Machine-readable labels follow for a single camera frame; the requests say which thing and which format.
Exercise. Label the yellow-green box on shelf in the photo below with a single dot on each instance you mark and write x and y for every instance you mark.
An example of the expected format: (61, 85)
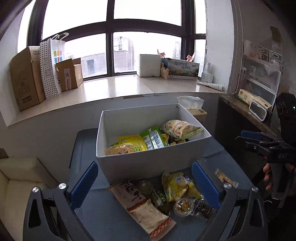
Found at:
(248, 97)

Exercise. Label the white open storage box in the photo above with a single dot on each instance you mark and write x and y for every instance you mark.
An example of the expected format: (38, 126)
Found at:
(150, 163)

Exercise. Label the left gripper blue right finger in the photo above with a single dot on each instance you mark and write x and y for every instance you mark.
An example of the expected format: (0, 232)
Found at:
(209, 189)

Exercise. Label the yellow crinkled chips bag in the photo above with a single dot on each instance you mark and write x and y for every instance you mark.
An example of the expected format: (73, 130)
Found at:
(178, 185)

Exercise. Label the clear jelly cup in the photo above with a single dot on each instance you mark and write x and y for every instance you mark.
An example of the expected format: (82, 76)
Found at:
(184, 207)

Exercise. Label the white tube on sill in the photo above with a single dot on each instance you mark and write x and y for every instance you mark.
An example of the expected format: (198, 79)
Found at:
(212, 85)

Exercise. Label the person's right hand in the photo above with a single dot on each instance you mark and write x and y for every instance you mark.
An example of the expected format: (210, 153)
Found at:
(267, 172)

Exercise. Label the kuromi cookie pack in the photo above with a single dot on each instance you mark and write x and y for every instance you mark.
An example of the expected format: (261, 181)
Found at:
(119, 149)

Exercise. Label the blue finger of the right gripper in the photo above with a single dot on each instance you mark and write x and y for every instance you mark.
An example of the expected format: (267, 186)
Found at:
(256, 145)
(257, 136)

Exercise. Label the black yellow snack bag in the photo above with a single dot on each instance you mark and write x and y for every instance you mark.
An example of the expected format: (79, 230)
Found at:
(170, 141)

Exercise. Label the clear plastic drawer organizer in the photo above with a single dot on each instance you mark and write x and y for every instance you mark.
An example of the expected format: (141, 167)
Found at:
(262, 70)

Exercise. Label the long green-white snack pack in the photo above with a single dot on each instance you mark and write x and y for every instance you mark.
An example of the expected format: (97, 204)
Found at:
(152, 138)

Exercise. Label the yellow-green jelly cup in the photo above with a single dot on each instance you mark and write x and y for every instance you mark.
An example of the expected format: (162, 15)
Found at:
(145, 188)

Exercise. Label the beige cartoon chips bag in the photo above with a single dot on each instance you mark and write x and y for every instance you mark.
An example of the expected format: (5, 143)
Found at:
(180, 129)

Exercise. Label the yellow tissue pack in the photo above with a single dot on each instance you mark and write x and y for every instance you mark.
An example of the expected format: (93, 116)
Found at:
(194, 106)

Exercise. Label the brown meat snack pack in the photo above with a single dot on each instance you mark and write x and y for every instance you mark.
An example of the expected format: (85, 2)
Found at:
(201, 209)

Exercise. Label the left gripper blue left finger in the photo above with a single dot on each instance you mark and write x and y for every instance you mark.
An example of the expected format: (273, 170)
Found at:
(79, 191)

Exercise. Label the white digital clock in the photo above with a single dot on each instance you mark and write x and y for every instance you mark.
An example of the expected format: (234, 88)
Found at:
(258, 110)

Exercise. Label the polka dot paper bag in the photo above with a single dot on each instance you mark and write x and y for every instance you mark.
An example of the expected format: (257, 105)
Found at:
(51, 53)

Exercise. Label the landscape printed long box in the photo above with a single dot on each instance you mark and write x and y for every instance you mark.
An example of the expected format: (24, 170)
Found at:
(181, 69)

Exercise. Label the small open cardboard box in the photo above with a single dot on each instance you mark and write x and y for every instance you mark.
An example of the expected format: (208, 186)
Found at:
(69, 74)

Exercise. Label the white cream sofa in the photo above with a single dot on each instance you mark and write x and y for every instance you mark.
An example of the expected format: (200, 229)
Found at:
(18, 177)

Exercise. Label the white box on sill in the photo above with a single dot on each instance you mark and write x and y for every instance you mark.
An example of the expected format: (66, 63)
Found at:
(149, 65)

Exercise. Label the yellow green-pea snack bag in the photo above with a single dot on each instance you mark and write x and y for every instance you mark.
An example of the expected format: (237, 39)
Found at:
(136, 141)

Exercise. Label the beige calligraphy snack pack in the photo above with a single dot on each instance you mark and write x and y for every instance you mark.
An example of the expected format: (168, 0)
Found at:
(141, 209)

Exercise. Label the white bottle on sill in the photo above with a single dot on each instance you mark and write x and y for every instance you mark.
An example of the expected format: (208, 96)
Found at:
(207, 76)

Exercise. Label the large cardboard box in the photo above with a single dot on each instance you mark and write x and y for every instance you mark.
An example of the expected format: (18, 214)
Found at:
(26, 78)

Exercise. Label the dark green small snack pack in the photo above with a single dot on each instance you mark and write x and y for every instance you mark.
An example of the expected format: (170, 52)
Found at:
(159, 200)

